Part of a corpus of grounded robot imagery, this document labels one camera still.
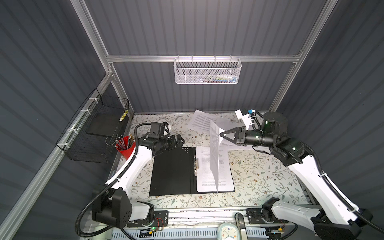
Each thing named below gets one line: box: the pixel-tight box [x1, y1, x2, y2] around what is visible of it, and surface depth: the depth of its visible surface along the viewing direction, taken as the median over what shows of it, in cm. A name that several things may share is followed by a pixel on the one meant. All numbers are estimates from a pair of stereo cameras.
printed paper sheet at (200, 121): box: [187, 109, 241, 133], surface depth 119 cm
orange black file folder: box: [149, 147, 236, 197], surface depth 88 cm
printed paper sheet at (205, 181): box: [195, 146, 235, 193], surface depth 91 cm
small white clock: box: [217, 222, 240, 240], surface depth 69 cm
